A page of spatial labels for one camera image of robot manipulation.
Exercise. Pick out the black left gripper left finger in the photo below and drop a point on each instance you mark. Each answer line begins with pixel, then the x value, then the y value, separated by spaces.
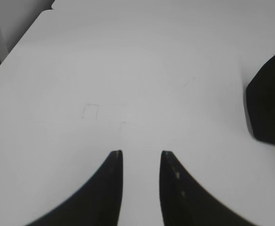
pixel 96 203

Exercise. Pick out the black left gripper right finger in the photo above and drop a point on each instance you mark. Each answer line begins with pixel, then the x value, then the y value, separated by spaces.
pixel 184 202

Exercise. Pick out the black canvas tote bag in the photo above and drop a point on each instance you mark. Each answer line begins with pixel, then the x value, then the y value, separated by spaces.
pixel 260 101

